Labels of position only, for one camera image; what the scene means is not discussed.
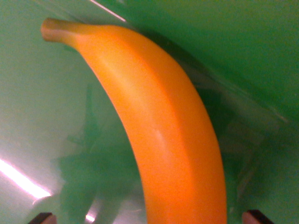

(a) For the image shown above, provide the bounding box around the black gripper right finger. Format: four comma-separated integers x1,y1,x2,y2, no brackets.
242,210,273,224

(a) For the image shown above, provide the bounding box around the green plastic bin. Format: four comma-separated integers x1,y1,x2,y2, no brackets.
0,0,299,224

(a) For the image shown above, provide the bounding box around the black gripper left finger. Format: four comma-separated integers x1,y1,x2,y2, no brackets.
28,212,57,224

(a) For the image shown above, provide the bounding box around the yellow plastic banana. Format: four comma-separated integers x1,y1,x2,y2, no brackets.
40,17,228,224

